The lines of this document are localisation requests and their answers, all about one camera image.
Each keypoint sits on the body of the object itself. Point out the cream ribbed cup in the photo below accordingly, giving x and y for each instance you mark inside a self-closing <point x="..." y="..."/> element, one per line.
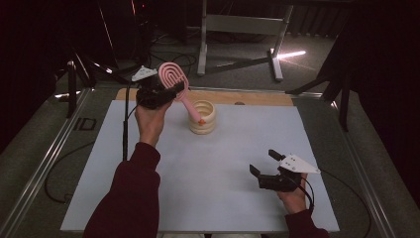
<point x="206" y="129"/>

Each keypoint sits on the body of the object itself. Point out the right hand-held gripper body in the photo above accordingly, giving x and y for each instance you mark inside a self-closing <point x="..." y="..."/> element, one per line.
<point x="280" y="182"/>

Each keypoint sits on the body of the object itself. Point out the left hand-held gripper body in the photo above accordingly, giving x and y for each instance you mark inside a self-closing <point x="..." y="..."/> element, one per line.
<point x="152" y="95"/>

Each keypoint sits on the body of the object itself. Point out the pink hairbrush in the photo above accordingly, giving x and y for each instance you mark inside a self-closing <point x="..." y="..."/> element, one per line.
<point x="170" y="74"/>

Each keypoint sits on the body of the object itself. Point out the light grey table mat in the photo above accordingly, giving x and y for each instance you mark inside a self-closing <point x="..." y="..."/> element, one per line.
<point x="204" y="185"/>

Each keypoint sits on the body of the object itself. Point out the person's left hand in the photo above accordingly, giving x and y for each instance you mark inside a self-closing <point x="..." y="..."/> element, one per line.
<point x="150" y="124"/>

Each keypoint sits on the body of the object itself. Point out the aluminium frame rail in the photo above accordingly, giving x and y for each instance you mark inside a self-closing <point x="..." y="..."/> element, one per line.
<point x="43" y="168"/>
<point x="363" y="185"/>

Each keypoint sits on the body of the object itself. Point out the person's right hand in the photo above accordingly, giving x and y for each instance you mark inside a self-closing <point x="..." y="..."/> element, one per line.
<point x="294" y="200"/>

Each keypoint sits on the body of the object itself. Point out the white metal desk frame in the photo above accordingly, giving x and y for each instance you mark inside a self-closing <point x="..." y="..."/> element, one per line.
<point x="242" y="24"/>

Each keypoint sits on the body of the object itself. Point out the black metal stand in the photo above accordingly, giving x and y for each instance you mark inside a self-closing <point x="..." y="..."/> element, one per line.
<point x="344" y="105"/>
<point x="71" y="89"/>

